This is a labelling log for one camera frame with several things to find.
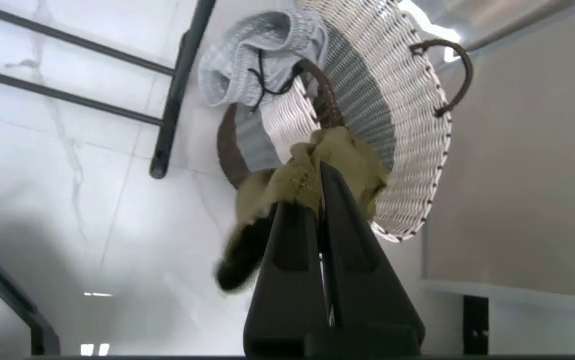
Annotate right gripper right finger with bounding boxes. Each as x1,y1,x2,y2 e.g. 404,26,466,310
319,160,426,357

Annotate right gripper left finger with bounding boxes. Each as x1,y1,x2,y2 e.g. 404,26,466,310
243,199,329,357

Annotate green shirt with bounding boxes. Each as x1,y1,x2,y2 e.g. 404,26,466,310
214,125,389,294

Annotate white laundry basket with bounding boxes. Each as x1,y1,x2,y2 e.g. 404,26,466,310
215,0,474,244

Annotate black clothes rack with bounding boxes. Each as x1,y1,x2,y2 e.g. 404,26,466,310
0,0,217,180

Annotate pale grey shorts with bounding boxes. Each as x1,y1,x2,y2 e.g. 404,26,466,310
197,8,329,114

